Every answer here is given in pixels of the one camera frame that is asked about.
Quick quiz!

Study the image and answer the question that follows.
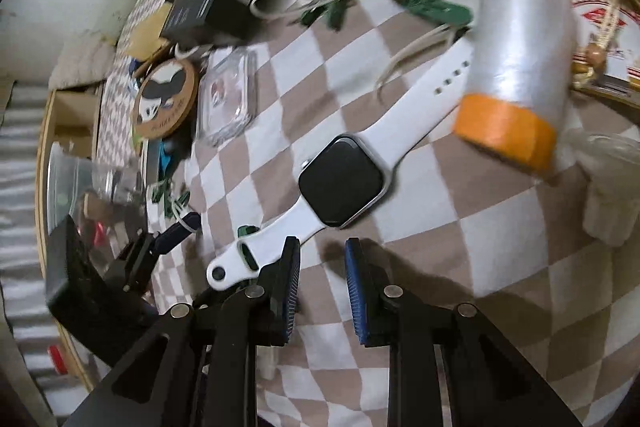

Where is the green clothes clip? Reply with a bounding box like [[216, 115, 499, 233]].
[[298, 0, 349, 31]]

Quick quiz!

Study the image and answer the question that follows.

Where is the green clip with cord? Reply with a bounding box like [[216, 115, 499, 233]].
[[375, 0, 474, 92]]

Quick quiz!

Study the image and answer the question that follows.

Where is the clear plastic storage bin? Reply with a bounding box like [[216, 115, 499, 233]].
[[48, 143, 146, 274]]

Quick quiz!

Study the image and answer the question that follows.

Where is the white smart watch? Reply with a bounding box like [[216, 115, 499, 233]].
[[206, 35, 473, 291]]

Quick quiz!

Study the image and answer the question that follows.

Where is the cling film roll orange core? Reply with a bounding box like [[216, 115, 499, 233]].
[[454, 0, 577, 174]]

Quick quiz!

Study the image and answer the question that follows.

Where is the white fluffy pillow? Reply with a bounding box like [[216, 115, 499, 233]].
[[48, 42, 115, 91]]

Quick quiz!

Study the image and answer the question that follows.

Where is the panda cork coaster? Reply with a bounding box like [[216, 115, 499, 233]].
[[131, 58, 198, 140]]

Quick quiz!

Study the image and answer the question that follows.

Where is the clear makeup palette case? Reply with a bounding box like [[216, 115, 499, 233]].
[[195, 46, 257, 147]]

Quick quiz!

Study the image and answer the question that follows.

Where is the wooden shelf unit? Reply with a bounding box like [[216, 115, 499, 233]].
[[34, 89, 109, 393]]

